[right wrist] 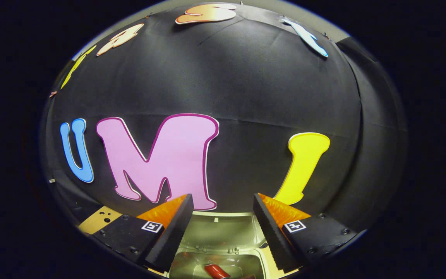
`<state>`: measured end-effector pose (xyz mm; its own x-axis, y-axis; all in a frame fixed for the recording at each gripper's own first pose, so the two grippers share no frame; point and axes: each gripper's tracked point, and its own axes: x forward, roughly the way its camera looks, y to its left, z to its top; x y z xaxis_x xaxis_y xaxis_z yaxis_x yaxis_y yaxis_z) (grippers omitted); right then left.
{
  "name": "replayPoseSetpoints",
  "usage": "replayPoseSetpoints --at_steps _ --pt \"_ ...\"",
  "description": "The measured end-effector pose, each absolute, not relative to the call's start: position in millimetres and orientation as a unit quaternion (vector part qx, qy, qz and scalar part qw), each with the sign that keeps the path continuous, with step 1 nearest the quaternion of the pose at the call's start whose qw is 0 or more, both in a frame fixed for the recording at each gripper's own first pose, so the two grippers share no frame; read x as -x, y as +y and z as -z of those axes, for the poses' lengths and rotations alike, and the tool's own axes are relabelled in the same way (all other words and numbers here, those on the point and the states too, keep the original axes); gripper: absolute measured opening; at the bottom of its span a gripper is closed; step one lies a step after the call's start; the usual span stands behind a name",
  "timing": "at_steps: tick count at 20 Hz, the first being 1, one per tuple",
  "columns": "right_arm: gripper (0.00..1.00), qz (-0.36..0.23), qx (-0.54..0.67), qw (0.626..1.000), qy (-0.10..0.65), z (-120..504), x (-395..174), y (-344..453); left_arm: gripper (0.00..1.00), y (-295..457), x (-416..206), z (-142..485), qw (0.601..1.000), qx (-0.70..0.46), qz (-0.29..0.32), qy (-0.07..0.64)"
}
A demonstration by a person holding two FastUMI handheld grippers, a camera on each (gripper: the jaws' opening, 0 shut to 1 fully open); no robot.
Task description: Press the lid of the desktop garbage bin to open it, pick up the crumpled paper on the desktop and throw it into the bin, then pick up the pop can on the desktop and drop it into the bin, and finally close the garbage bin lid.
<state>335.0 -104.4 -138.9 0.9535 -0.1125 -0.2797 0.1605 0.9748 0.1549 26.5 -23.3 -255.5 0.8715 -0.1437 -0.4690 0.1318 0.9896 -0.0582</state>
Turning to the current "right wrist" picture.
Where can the red pop can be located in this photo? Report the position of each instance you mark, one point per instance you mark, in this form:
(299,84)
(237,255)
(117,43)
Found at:
(216,272)

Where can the light green garbage bin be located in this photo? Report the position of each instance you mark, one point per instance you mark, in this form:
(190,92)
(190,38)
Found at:
(223,232)

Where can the black backdrop cloth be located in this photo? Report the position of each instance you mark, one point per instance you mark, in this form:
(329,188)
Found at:
(254,85)

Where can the wooden desktop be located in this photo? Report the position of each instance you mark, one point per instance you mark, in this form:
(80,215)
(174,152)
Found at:
(97,221)

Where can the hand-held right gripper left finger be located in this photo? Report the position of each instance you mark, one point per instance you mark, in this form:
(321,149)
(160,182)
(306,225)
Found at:
(174,232)

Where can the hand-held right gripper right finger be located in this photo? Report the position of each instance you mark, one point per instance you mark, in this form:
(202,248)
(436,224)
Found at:
(271,236)

